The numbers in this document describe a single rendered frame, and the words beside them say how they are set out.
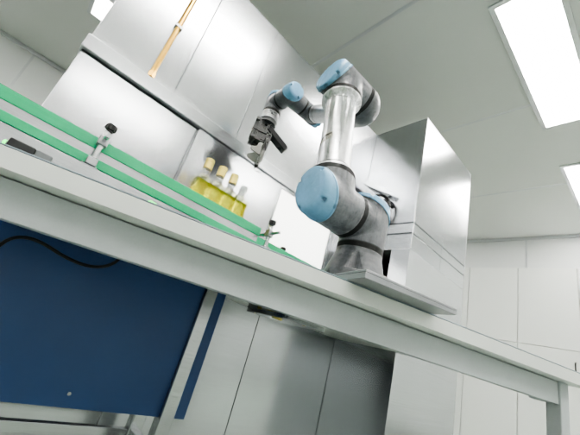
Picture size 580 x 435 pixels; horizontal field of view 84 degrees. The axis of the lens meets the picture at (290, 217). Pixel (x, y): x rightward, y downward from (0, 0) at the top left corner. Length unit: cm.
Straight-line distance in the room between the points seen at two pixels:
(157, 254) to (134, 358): 48
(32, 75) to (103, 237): 409
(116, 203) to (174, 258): 13
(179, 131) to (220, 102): 27
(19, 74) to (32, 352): 389
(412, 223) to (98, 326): 152
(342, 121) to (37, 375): 94
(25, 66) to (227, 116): 334
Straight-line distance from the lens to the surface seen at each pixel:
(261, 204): 154
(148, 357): 105
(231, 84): 168
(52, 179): 61
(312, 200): 72
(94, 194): 59
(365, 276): 64
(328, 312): 71
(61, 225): 63
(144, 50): 154
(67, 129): 103
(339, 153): 82
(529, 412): 436
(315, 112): 135
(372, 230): 80
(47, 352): 99
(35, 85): 461
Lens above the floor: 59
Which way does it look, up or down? 21 degrees up
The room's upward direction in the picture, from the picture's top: 16 degrees clockwise
